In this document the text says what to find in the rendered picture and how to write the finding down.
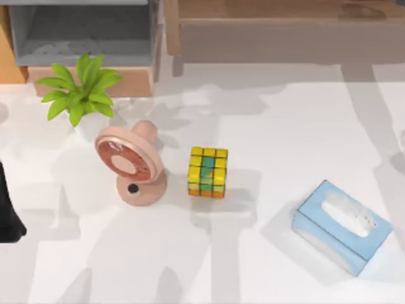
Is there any green potted plant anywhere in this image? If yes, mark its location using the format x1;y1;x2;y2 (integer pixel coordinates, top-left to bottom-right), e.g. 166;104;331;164
35;52;123;142

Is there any yellow puzzle cube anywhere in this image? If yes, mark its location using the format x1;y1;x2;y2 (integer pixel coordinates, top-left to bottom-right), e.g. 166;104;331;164
187;146;229;200

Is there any pulled out wooden drawer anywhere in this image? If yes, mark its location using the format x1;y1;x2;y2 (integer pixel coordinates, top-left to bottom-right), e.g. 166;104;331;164
0;0;163;98

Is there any light blue tissue box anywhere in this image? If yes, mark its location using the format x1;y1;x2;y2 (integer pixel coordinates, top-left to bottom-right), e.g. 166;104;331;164
291;179;394;276

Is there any pale wooden drawer front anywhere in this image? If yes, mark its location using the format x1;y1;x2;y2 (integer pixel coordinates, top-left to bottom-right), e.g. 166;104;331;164
27;65;154;98

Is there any wooden cupboard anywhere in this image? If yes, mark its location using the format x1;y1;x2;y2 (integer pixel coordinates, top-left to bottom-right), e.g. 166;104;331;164
163;0;405;78

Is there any pink desk fan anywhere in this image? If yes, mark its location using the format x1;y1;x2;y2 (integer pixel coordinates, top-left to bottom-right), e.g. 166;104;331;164
94;120;168;208

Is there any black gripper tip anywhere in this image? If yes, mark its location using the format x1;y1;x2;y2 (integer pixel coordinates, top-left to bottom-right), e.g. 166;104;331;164
0;161;28;244

